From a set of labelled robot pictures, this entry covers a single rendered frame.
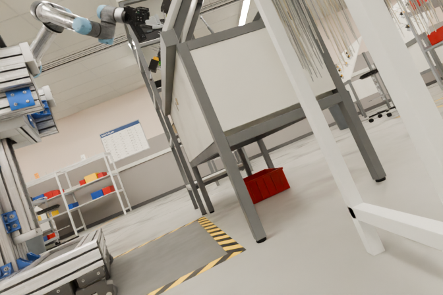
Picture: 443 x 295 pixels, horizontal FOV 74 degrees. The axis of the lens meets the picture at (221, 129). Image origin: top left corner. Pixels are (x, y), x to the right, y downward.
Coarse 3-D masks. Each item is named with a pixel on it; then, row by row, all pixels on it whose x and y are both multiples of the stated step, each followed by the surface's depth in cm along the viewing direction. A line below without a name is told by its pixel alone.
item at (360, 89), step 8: (360, 40) 636; (352, 48) 671; (344, 56) 710; (352, 56) 654; (344, 64) 692; (352, 64) 638; (368, 64) 628; (344, 72) 673; (352, 72) 625; (344, 80) 656; (360, 80) 628; (368, 80) 628; (376, 80) 623; (352, 88) 621; (360, 88) 626; (368, 88) 626; (352, 96) 635; (360, 96) 624; (384, 96) 620; (360, 104) 618; (360, 112) 735
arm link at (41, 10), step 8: (40, 0) 157; (32, 8) 152; (40, 8) 151; (48, 8) 150; (40, 16) 152; (48, 16) 149; (56, 16) 146; (64, 16) 144; (72, 16) 143; (64, 24) 145; (72, 24) 142; (80, 24) 137; (88, 24) 140; (96, 24) 144; (80, 32) 139; (88, 32) 141; (96, 32) 145
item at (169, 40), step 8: (160, 32) 113; (168, 32) 113; (160, 40) 118; (168, 40) 113; (176, 40) 113; (160, 48) 125; (168, 48) 114; (168, 56) 121; (168, 64) 129; (168, 72) 139; (168, 80) 150; (168, 88) 162; (168, 96) 177; (168, 104) 195; (168, 112) 217
